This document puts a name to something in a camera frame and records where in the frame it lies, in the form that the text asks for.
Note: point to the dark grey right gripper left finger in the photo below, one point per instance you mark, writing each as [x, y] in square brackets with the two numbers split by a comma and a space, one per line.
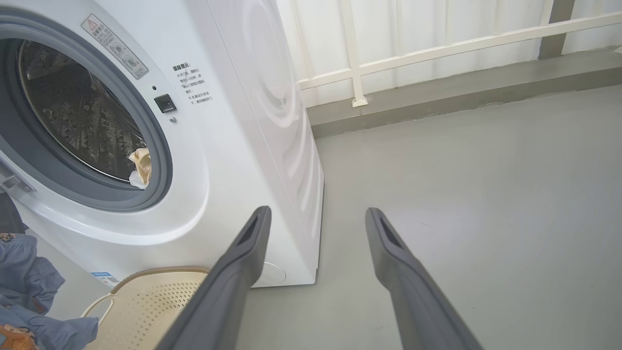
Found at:
[218, 301]

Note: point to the dark round washer door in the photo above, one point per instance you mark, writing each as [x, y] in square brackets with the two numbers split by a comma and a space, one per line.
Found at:
[9, 214]

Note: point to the cream perforated laundry basket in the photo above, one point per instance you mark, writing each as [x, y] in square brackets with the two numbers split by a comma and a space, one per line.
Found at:
[150, 306]

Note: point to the round white filter cover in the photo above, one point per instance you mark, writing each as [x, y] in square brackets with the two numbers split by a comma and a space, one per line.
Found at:
[272, 273]

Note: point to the blue energy label sticker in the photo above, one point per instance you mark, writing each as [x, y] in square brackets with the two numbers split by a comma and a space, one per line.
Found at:
[104, 279]

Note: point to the blue garment with cream lining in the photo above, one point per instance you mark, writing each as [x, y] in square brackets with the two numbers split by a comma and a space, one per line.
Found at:
[141, 167]

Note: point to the blue cartoon print garment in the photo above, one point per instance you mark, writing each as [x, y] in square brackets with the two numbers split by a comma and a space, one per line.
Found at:
[34, 287]

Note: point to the grey warning label sticker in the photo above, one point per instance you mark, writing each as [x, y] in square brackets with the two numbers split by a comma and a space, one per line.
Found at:
[114, 46]

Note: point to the white front-load washing machine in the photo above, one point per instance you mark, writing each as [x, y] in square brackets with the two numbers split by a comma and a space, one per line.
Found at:
[233, 146]

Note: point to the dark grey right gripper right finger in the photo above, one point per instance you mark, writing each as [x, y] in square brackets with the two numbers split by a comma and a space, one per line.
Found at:
[418, 311]

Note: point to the black door latch socket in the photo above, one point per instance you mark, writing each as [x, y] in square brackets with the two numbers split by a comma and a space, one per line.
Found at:
[165, 103]

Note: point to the stainless steel washing machine drum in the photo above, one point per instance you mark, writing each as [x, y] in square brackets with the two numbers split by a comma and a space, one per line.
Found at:
[77, 107]

